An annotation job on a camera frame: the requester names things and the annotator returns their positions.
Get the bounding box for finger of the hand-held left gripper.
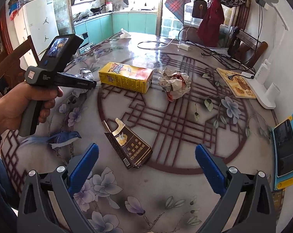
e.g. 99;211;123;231
56;72;97;89

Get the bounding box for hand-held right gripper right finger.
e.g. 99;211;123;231
194;144;277;233

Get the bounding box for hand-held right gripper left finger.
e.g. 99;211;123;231
17;143;100;233

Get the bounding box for grey paper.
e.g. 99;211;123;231
72;67;95;97

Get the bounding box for yellow carton box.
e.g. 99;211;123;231
98;62;154;94

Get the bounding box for torn dark cigarette box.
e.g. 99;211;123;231
102;118;153;170

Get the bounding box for newspaper ball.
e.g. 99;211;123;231
157;68;192;102

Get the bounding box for person's left hand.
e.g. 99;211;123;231
0;81;64;133

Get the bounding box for white fridge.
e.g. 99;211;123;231
13;0;60;63

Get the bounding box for dark wooden chair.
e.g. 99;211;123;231
0;35;40;95
228;27;268;70

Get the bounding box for black wok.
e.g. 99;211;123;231
89;3;107;14

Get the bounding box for white tissue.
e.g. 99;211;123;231
119;28;132;39

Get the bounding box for smartphone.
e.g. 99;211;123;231
274;119;293;177

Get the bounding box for teal kitchen cabinets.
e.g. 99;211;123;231
74;12;159;51

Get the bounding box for person's leg in jeans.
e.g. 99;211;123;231
0;148;23;233

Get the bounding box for yellow picture board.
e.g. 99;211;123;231
216;67;257;99

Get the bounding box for white power strip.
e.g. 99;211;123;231
241;71;277;110

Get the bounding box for white cylinder cup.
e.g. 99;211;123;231
264;83;281;102

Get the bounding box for white cosmetic tube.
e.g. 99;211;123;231
254;59;270;80

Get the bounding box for red hanging bag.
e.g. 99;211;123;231
197;0;226;48

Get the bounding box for black handbag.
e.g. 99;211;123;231
192;0;210;19

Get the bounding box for white cable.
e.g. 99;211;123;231
137;37;183;51

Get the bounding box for black cable with plug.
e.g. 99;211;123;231
228;74;255;81

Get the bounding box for long black cable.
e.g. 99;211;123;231
201;42;256;72

